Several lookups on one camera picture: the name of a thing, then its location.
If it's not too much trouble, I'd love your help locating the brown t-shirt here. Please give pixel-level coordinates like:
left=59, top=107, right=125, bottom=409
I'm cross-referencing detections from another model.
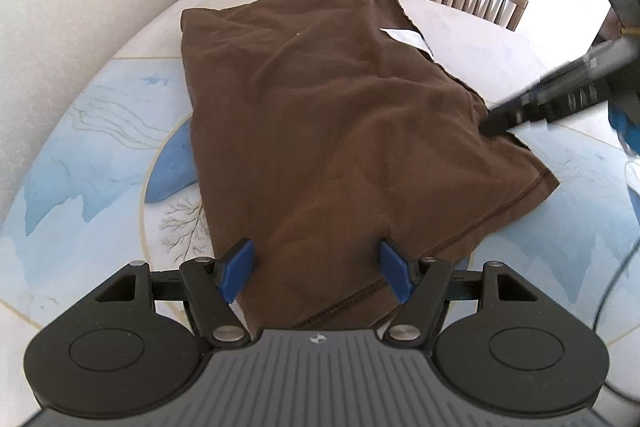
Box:
left=179, top=0, right=561, bottom=330

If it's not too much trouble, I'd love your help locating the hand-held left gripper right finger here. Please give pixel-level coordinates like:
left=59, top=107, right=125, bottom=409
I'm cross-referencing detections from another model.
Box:
left=377, top=238, right=538, bottom=350

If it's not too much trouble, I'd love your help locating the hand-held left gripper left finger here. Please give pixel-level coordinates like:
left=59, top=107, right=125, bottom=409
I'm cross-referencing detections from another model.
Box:
left=92, top=237, right=256, bottom=350

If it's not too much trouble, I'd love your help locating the printed tablecloth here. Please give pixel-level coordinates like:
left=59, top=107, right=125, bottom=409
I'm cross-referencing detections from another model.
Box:
left=0, top=0, right=640, bottom=408

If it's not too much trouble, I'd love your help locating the black cable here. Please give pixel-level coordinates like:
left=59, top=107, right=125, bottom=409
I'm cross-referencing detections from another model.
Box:
left=592, top=157, right=640, bottom=400

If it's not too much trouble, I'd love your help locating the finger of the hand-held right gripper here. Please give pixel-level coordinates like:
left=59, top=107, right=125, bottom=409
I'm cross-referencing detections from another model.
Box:
left=481, top=77, right=553, bottom=138

